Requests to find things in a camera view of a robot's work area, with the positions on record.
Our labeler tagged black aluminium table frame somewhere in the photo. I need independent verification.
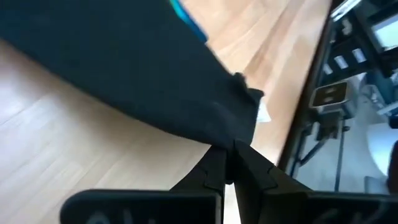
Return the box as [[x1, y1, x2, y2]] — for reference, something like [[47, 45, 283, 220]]
[[275, 0, 343, 177]]

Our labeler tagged black cloth napkin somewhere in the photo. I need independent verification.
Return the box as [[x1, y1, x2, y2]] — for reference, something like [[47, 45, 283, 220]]
[[0, 0, 272, 149]]

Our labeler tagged silver bracket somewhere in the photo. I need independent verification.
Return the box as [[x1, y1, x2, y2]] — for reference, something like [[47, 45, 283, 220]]
[[308, 80, 349, 109]]

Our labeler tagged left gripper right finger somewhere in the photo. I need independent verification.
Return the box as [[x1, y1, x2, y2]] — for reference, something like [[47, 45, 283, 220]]
[[233, 139, 398, 224]]

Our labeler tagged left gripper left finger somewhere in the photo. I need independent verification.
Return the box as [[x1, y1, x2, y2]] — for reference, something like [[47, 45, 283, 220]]
[[60, 145, 228, 224]]

